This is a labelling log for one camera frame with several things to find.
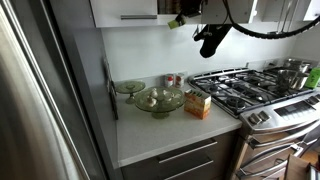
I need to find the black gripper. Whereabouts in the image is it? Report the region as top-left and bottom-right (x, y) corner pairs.
(175, 0), (203, 26)

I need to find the green sachet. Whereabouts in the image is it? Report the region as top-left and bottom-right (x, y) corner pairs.
(167, 15), (186, 30)

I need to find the white open cabinet door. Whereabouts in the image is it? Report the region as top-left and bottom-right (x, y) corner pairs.
(201, 0), (258, 25)

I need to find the orange cardboard box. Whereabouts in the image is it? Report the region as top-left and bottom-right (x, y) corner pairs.
(183, 88), (213, 120)

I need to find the dark brown drawer cabinet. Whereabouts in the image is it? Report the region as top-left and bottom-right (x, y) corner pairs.
(119, 130), (240, 180)

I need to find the black hanging cylinder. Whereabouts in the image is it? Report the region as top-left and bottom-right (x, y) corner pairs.
(193, 23), (234, 59)

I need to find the red white can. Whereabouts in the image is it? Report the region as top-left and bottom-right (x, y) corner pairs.
(164, 73), (175, 89)
(175, 72), (186, 89)

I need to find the large green glass cake stand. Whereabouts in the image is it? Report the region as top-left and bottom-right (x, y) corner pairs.
(134, 85), (186, 120)

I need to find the small green glass cake stand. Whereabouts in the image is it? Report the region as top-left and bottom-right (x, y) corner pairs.
(114, 79), (147, 105)

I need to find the small white ceramic figurine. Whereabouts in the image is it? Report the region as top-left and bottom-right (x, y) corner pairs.
(145, 96), (157, 108)

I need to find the black cast iron grate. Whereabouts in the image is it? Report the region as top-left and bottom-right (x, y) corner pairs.
(189, 68), (316, 118)

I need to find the wide steel pot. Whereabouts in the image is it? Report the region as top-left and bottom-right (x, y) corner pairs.
(283, 58), (312, 74)

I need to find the tall steel pot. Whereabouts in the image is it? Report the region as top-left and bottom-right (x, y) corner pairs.
(276, 69), (309, 93)

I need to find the silver stove knob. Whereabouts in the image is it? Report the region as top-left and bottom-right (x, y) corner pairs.
(248, 113), (262, 126)
(306, 95), (320, 106)
(258, 110), (271, 122)

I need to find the stainless steel gas stove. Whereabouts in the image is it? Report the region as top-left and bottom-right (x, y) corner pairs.
(188, 58), (320, 180)

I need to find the green plastic bottle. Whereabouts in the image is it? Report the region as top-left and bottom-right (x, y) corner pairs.
(304, 66), (320, 90)

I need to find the stainless steel refrigerator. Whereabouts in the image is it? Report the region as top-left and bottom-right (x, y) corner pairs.
(0, 0), (93, 180)

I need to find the silver cabinet door handle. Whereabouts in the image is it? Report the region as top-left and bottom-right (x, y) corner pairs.
(120, 14), (159, 21)

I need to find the white wall cabinet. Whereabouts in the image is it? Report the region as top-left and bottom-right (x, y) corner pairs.
(89, 0), (243, 28)

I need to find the black corrugated cable conduit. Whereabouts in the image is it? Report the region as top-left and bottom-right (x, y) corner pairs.
(222, 0), (320, 40)

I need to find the silver drawer handle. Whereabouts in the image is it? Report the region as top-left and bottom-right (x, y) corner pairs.
(163, 159), (215, 180)
(158, 140), (219, 164)

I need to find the steel oven door handle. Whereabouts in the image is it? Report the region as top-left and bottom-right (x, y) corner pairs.
(248, 119), (320, 150)

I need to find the steel oven drawer handle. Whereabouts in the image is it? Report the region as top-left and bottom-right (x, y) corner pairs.
(235, 143), (305, 178)

